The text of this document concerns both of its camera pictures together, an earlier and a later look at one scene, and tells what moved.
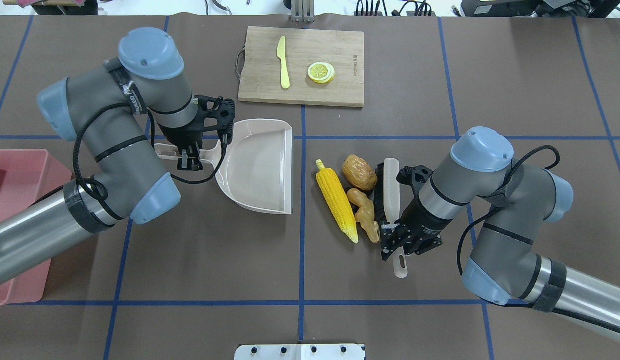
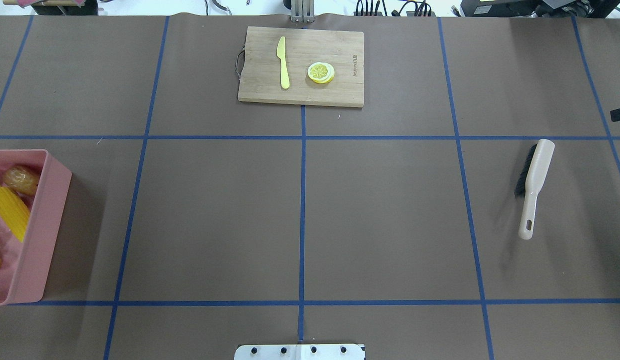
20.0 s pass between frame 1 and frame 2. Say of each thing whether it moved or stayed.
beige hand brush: moved
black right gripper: moved
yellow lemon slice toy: stayed
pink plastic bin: stayed
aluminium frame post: stayed
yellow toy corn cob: moved
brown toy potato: moved
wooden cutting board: stayed
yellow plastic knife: stayed
